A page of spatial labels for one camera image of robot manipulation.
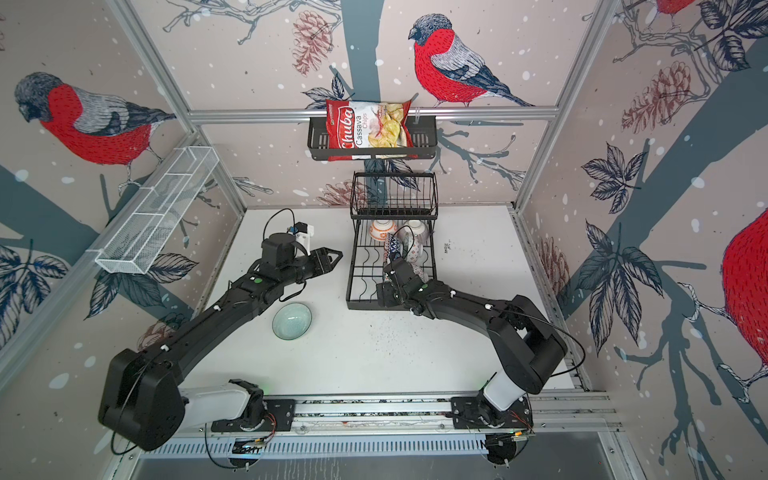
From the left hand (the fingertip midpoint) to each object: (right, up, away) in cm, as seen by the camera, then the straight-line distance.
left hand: (337, 255), depth 79 cm
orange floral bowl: (+10, +8, +27) cm, 30 cm away
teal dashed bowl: (-15, -21, +8) cm, 27 cm away
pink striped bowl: (+24, +7, +22) cm, 33 cm away
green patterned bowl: (+21, +1, +15) cm, 26 cm away
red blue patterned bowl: (+15, +1, +16) cm, 22 cm away
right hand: (+13, -13, +10) cm, 21 cm away
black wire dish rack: (+16, +14, +38) cm, 44 cm away
